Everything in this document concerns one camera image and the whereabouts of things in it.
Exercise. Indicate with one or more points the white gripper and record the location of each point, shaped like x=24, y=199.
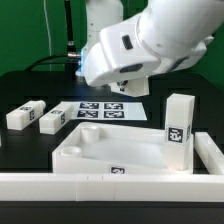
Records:
x=113, y=63

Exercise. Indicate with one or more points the white desk top tray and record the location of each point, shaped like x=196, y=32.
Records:
x=96, y=148

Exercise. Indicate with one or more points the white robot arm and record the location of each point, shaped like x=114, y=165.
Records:
x=167, y=35

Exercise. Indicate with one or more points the marker tag sheet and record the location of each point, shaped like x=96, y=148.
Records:
x=107, y=110

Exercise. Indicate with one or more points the white L-shaped fence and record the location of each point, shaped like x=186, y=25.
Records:
x=111, y=187

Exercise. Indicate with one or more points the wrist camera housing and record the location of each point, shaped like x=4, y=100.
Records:
x=126, y=33

